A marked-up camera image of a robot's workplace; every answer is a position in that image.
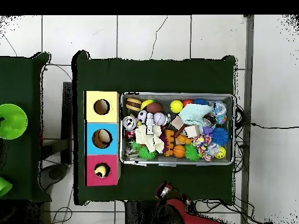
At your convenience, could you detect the crushed silver drink can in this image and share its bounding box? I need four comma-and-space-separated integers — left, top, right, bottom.
122, 115, 137, 130

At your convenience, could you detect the light green toy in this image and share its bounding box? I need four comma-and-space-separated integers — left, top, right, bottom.
0, 176, 14, 197

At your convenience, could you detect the long black cable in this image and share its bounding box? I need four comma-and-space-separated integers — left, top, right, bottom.
242, 122, 299, 130

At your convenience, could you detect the blue spiky rubber ball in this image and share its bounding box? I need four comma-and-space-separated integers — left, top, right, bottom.
211, 127, 229, 146

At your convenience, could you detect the cream knitted cloth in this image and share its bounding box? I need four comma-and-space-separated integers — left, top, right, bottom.
134, 124, 165, 153

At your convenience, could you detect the wooden cube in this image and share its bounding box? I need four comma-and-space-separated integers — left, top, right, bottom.
170, 115, 186, 131

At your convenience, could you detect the grey metal rail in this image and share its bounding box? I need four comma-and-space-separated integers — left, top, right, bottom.
241, 15, 255, 224

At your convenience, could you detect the wooden box with three holes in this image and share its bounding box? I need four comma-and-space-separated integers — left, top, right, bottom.
83, 90, 122, 187

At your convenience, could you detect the mint green knitted cloth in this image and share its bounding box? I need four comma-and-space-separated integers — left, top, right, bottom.
178, 103, 213, 127

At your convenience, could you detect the dark green table cloth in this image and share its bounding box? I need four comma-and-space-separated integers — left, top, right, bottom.
0, 52, 52, 203
72, 50, 236, 206

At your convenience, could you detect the wooden toy hamburger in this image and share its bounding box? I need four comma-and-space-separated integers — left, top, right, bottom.
125, 97, 142, 112

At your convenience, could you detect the lime green plastic bowl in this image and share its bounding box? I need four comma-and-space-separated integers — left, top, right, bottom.
0, 103, 29, 140

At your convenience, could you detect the black flat panel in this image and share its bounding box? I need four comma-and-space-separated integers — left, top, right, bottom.
61, 81, 74, 165

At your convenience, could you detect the grey oval base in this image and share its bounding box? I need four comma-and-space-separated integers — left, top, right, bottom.
39, 163, 69, 190

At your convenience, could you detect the orange basketball toy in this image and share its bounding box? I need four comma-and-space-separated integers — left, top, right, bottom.
172, 144, 186, 159

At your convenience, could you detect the black and white soccer ball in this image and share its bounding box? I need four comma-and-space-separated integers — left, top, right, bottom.
137, 110, 148, 124

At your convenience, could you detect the white baseball toy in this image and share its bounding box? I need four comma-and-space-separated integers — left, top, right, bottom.
153, 112, 166, 126

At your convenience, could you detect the silver robot figure toy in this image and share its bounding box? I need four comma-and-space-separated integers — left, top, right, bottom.
145, 112, 155, 135

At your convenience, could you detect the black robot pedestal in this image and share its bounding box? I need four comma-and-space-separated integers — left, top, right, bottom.
124, 199, 164, 224

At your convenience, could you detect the beige round toy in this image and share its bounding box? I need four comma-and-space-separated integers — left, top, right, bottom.
97, 129, 112, 144

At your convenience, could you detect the silver wire mesh bin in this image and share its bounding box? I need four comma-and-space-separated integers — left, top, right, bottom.
119, 91, 235, 167

